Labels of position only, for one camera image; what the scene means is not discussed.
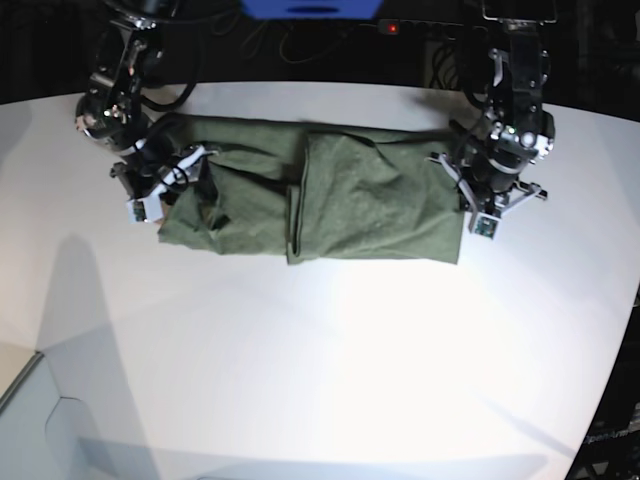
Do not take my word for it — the blue box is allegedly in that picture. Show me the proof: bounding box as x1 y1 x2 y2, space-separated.
241 0 383 20

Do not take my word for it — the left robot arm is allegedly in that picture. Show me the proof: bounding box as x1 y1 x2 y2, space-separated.
429 1 557 237

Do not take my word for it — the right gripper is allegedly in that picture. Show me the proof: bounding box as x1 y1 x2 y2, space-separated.
109 137 220 200

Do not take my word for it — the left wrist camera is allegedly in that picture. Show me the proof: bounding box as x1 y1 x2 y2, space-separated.
468 212 501 240

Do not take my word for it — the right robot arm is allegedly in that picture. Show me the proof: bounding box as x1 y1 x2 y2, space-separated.
75 1 205 201

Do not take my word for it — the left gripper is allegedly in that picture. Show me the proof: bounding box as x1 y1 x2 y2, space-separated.
426 150 549 218

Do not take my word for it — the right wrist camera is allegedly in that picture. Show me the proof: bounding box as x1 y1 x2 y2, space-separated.
126 196 164 223

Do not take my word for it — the olive green t-shirt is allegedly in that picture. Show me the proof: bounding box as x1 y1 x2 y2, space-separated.
158 116 464 264

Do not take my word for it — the black power strip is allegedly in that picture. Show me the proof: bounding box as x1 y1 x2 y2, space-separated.
376 19 465 41

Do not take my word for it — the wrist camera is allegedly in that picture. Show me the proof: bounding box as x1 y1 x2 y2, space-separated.
126 196 164 223
468 212 501 240

